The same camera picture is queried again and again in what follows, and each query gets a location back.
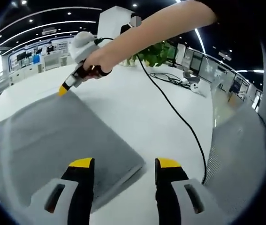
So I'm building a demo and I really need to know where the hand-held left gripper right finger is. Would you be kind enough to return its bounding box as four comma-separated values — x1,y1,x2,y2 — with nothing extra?
155,157,220,225

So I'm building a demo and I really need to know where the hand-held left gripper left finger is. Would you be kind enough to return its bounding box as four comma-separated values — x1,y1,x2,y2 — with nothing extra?
23,157,95,225

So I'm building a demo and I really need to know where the grey towel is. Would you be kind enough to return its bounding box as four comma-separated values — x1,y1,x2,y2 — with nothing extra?
0,93,147,208

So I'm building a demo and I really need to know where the person's right hand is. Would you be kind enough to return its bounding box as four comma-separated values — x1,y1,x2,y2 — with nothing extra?
82,50,116,82

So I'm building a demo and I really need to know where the white square pillar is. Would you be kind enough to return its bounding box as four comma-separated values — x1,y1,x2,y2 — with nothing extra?
99,6,136,40

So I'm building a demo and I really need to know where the glass vase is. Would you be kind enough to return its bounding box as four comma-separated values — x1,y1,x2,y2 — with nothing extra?
125,57,137,68

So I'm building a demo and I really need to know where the green potted plant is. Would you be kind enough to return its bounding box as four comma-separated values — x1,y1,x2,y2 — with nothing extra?
136,41,178,68

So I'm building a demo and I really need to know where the grey curved object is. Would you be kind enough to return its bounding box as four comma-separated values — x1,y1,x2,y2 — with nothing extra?
182,70,199,80

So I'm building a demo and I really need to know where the white round device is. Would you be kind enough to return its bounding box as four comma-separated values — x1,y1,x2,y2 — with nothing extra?
190,81,209,96

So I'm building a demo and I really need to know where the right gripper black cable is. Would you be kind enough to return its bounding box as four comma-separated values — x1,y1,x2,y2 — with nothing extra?
94,37,207,186

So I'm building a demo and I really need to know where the coiled black cable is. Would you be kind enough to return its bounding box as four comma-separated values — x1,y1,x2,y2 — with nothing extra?
149,72,192,89

